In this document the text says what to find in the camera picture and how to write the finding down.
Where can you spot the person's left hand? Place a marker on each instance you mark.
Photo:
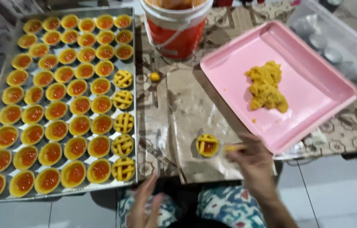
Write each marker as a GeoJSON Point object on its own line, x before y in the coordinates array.
{"type": "Point", "coordinates": [145, 209]}

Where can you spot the person's right hand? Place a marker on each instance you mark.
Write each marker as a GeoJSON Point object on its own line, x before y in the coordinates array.
{"type": "Point", "coordinates": [256, 164]}

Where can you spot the person's right fingers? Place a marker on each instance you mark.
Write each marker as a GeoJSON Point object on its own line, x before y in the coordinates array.
{"type": "Point", "coordinates": [240, 153]}

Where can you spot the person's left fingers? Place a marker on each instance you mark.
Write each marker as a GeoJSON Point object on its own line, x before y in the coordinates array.
{"type": "Point", "coordinates": [149, 188]}

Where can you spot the thin yellow dough strip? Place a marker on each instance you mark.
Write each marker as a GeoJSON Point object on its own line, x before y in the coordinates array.
{"type": "Point", "coordinates": [232, 147]}

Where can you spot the lattice-topped jam tart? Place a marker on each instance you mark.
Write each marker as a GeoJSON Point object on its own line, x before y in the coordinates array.
{"type": "Point", "coordinates": [123, 169]}
{"type": "Point", "coordinates": [123, 79]}
{"type": "Point", "coordinates": [123, 123]}
{"type": "Point", "coordinates": [207, 145]}
{"type": "Point", "coordinates": [122, 99]}
{"type": "Point", "coordinates": [122, 145]}

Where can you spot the patterned blue white trousers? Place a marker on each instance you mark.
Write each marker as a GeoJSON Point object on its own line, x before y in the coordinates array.
{"type": "Point", "coordinates": [225, 205]}

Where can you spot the clear plastic work sheet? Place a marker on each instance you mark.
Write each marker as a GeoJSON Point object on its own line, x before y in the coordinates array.
{"type": "Point", "coordinates": [191, 120]}

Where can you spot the heap of yellow dough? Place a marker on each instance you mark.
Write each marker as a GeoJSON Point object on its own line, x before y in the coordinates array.
{"type": "Point", "coordinates": [265, 87]}

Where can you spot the pink plastic tray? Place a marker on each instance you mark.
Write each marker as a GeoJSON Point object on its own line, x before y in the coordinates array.
{"type": "Point", "coordinates": [308, 95]}

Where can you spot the small yellow dough ball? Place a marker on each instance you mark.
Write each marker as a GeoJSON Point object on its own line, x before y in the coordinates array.
{"type": "Point", "coordinates": [154, 77]}

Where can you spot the brown patterned tablecloth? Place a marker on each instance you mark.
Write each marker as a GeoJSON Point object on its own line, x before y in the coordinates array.
{"type": "Point", "coordinates": [349, 126]}

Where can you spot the rows of open jam tarts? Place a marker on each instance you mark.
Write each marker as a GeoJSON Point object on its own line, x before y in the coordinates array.
{"type": "Point", "coordinates": [58, 110]}

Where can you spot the red and white plastic bucket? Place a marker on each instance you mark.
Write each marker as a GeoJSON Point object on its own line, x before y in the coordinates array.
{"type": "Point", "coordinates": [178, 38]}

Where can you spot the silver metal baking tray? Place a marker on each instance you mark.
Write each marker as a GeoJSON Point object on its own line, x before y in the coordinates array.
{"type": "Point", "coordinates": [124, 58]}

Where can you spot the pile of metal tart moulds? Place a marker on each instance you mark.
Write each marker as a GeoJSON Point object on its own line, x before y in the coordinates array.
{"type": "Point", "coordinates": [333, 53]}

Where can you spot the clear plastic storage box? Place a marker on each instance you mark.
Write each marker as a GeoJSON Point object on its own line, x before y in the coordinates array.
{"type": "Point", "coordinates": [339, 38]}

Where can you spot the orange jam filling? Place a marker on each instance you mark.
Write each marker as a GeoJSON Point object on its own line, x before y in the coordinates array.
{"type": "Point", "coordinates": [175, 3]}

